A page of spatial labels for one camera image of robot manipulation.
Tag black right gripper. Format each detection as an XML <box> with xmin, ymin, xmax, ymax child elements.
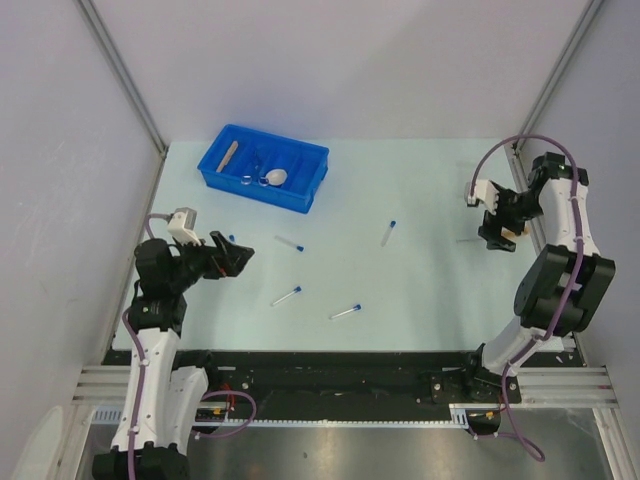
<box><xmin>478</xmin><ymin>184</ymin><xmax>544</xmax><ymax>253</ymax></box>

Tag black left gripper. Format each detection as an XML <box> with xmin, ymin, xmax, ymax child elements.
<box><xmin>168</xmin><ymin>231</ymin><xmax>253</xmax><ymax>291</ymax></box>

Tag bristle test tube brush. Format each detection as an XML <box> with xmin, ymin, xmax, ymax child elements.
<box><xmin>456</xmin><ymin>227</ymin><xmax>530</xmax><ymax>245</ymax></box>

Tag metal crucible tongs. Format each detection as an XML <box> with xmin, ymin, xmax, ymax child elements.
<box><xmin>241</xmin><ymin>149</ymin><xmax>270</xmax><ymax>187</ymax></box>

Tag white porcelain evaporating dish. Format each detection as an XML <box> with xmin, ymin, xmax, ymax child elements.
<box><xmin>265</xmin><ymin>168</ymin><xmax>288</xmax><ymax>187</ymax></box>

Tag wooden test tube clamp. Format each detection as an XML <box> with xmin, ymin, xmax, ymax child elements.
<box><xmin>216</xmin><ymin>140</ymin><xmax>239</xmax><ymax>173</ymax></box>

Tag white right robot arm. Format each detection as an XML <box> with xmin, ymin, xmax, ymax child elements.
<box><xmin>461</xmin><ymin>152</ymin><xmax>616</xmax><ymax>401</ymax></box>

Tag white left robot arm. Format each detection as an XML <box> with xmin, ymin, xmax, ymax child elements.
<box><xmin>92</xmin><ymin>231</ymin><xmax>255</xmax><ymax>479</ymax></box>

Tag blue plastic bin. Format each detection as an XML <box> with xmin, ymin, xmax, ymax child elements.
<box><xmin>197</xmin><ymin>124</ymin><xmax>329</xmax><ymax>214</ymax></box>

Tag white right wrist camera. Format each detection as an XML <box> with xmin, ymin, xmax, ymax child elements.
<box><xmin>464</xmin><ymin>179</ymin><xmax>499</xmax><ymax>211</ymax></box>

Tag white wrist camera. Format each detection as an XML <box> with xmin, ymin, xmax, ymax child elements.
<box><xmin>464</xmin><ymin>179</ymin><xmax>499</xmax><ymax>211</ymax></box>
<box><xmin>167</xmin><ymin>207</ymin><xmax>202</xmax><ymax>246</ymax></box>

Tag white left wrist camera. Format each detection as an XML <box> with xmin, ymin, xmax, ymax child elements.
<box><xmin>167</xmin><ymin>207</ymin><xmax>202</xmax><ymax>246</ymax></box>

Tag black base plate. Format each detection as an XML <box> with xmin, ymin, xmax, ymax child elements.
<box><xmin>99</xmin><ymin>349</ymin><xmax>584</xmax><ymax>421</ymax></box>

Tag aluminium frame rail right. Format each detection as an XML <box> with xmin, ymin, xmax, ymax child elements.
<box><xmin>533</xmin><ymin>1</ymin><xmax>639</xmax><ymax>479</ymax></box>

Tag aluminium frame rail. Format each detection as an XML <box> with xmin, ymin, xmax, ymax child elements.
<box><xmin>73</xmin><ymin>0</ymin><xmax>168</xmax><ymax>159</ymax></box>
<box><xmin>533</xmin><ymin>1</ymin><xmax>639</xmax><ymax>479</ymax></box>

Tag slotted cable duct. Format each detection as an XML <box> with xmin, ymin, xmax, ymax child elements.
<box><xmin>92</xmin><ymin>402</ymin><xmax>474</xmax><ymax>429</ymax></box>

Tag aluminium frame rail left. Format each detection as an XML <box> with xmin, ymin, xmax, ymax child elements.
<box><xmin>73</xmin><ymin>0</ymin><xmax>168</xmax><ymax>159</ymax></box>

